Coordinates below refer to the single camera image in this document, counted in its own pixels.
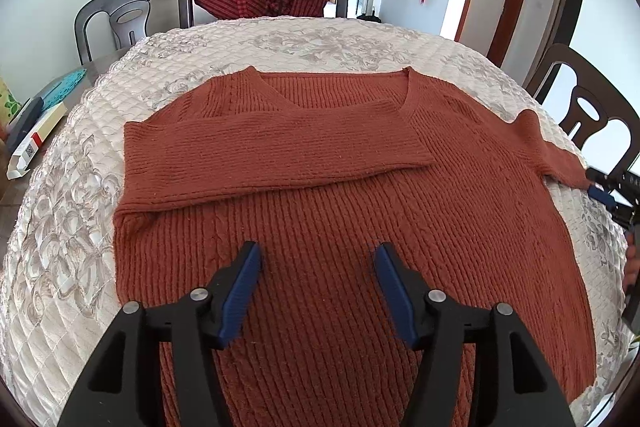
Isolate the green floral bag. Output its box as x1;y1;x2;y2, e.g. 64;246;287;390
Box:
0;76;22;124

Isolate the person's right hand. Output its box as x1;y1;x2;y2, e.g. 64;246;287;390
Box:
621;227;640;294

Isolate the dark brown door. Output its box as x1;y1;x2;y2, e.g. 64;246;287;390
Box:
542;0;587;54

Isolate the white and red carton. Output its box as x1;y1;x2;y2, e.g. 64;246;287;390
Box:
6;102;69;180

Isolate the rust orange knit sweater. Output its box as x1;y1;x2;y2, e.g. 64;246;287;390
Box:
112;67;598;427

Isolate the dark brown wooden chair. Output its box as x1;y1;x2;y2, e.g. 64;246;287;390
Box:
522;43;640;180

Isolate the cream quilted floral blanket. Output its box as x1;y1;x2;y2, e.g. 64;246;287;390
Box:
0;14;636;427

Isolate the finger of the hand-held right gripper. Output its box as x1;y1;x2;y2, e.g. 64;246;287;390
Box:
587;184;640;229
585;167;640;194

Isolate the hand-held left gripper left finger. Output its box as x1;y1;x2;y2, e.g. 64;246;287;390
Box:
57;241;263;427

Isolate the teal woven mat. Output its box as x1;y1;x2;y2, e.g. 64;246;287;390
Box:
36;67;92;111

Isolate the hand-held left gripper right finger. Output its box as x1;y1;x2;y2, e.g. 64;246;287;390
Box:
372;242;576;427

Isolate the dark blue flat case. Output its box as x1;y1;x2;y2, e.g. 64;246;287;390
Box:
5;97;46;154

